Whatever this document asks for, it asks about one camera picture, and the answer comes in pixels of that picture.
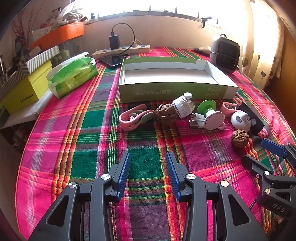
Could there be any black charger cable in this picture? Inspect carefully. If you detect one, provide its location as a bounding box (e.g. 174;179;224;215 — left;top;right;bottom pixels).
111;22;136;55

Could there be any green white cardboard tray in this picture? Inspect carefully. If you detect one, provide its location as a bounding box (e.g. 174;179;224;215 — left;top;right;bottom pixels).
118;57;238;103

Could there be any white knob round gadget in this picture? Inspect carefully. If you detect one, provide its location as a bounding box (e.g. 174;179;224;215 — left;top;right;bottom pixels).
183;92;195;111

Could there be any red branch decoration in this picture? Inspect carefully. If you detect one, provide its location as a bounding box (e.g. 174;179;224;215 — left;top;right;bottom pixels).
11;9;35;45

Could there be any white paper under boxes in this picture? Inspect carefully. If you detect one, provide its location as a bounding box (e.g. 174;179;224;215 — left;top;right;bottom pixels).
1;89;53;129

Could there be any white power strip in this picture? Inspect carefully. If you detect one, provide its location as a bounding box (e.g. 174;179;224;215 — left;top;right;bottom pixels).
92;45;151;60

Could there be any heart pattern curtain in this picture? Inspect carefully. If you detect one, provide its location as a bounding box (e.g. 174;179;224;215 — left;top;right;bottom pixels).
240;1;285;89

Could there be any large brown walnut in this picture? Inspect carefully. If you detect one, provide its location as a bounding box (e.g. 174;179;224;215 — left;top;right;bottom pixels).
156;103;178;126

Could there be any white bottle cap jar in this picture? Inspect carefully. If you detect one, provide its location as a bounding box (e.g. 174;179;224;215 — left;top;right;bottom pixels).
172;95;193;118

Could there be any white usb cable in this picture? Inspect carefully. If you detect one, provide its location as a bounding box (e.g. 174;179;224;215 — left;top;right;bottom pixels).
188;112;206;129

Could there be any plaid pink green tablecloth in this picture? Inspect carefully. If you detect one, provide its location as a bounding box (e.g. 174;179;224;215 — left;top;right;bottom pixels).
16;64;295;240

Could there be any orange box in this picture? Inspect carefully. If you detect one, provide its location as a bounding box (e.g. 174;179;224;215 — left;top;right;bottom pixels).
29;22;84;51

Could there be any small brown walnut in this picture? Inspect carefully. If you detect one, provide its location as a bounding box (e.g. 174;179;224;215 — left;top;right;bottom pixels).
231;129;249;148

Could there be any black smartphone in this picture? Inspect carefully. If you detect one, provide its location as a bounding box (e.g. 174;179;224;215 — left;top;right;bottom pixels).
99;55;127;69

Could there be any striped white box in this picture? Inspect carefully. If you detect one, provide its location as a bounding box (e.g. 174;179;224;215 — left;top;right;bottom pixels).
1;46;60;95

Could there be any black window handle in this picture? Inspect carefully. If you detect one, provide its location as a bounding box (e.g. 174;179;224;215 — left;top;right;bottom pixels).
201;16;212;28

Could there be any pink clip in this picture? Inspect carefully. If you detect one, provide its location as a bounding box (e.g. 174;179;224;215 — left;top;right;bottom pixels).
118;104;156;132
220;102;239;117

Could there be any black charger adapter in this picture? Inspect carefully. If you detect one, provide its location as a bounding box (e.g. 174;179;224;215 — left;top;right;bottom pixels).
109;35;120;50

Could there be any panda white round gadget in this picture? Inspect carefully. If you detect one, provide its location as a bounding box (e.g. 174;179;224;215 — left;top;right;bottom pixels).
231;111;251;132

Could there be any green white spool gadget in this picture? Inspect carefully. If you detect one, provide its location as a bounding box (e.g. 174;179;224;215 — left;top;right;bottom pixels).
197;99;225;130

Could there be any yellow box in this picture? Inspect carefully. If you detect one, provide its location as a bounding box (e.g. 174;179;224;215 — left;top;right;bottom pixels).
1;60;52;114

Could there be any green tissue pack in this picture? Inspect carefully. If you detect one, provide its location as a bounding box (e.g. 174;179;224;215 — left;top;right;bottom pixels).
46;52;98;99

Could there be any grey cone tool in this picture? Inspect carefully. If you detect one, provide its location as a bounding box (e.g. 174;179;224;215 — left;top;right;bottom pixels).
193;46;211;55

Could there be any black rectangular device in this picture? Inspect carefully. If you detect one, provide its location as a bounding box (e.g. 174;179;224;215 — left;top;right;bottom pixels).
239;102;264;135

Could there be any grey black mini heater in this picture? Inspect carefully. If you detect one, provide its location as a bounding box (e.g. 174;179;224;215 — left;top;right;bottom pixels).
210;34;240;73

